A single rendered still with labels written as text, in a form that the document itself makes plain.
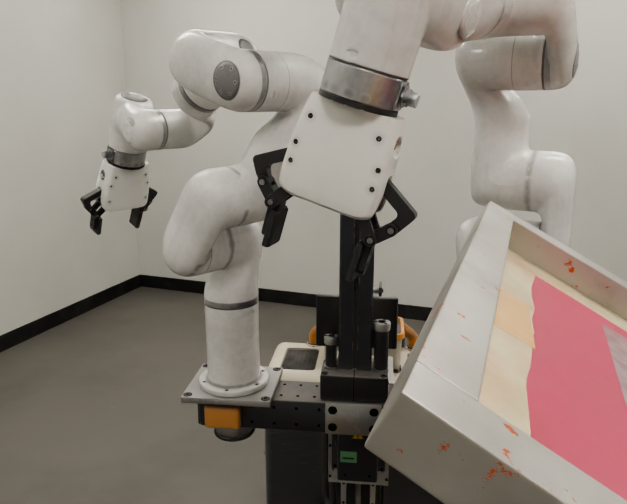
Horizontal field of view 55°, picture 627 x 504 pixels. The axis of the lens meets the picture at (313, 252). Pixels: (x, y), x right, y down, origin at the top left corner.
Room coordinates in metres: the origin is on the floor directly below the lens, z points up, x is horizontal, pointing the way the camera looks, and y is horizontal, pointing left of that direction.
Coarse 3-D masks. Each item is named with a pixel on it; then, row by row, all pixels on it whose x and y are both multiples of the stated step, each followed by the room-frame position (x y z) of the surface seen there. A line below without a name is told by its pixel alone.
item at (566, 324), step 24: (552, 288) 0.68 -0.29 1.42; (552, 312) 0.59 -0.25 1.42; (576, 312) 0.63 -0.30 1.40; (552, 336) 0.52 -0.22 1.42; (576, 336) 0.56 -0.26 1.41; (600, 336) 0.59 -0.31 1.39; (624, 336) 0.64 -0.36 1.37; (576, 360) 0.50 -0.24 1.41; (600, 360) 0.52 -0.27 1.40; (624, 360) 0.56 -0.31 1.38; (624, 384) 0.49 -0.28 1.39
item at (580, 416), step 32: (544, 352) 0.48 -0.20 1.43; (544, 384) 0.42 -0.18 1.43; (576, 384) 0.44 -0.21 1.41; (608, 384) 0.48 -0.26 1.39; (544, 416) 0.37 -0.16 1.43; (576, 416) 0.39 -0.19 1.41; (608, 416) 0.42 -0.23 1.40; (576, 448) 0.35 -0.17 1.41; (608, 448) 0.37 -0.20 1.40; (608, 480) 0.33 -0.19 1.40
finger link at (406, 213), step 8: (392, 184) 0.55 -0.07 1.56; (384, 192) 0.55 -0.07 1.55; (392, 192) 0.55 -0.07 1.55; (400, 192) 0.55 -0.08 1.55; (392, 200) 0.55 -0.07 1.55; (400, 200) 0.54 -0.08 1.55; (400, 208) 0.54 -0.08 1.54; (408, 208) 0.54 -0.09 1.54; (400, 216) 0.54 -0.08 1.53; (408, 216) 0.54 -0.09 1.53; (416, 216) 0.54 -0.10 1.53; (400, 224) 0.54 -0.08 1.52; (408, 224) 0.54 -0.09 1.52
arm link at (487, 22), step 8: (336, 0) 0.63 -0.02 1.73; (488, 0) 0.72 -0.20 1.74; (496, 0) 0.72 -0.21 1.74; (504, 0) 0.74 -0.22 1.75; (488, 8) 0.72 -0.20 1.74; (496, 8) 0.72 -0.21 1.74; (504, 8) 0.75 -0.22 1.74; (480, 16) 0.72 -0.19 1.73; (488, 16) 0.72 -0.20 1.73; (496, 16) 0.73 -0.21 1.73; (480, 24) 0.73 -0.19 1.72; (488, 24) 0.73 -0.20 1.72; (496, 24) 0.75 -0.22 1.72; (480, 32) 0.73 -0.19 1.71; (488, 32) 0.75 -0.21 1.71; (472, 40) 0.75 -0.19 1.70
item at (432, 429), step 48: (480, 240) 0.58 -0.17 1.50; (528, 240) 0.75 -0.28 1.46; (480, 288) 0.44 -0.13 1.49; (576, 288) 0.73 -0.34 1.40; (624, 288) 0.71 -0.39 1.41; (432, 336) 0.32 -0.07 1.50; (480, 336) 0.36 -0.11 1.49; (432, 384) 0.27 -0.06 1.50; (480, 384) 0.29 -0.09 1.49; (384, 432) 0.26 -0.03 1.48; (432, 432) 0.25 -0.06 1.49; (480, 432) 0.25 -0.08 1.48; (432, 480) 0.25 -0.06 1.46; (480, 480) 0.24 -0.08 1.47; (528, 480) 0.23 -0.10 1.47; (576, 480) 0.25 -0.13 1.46
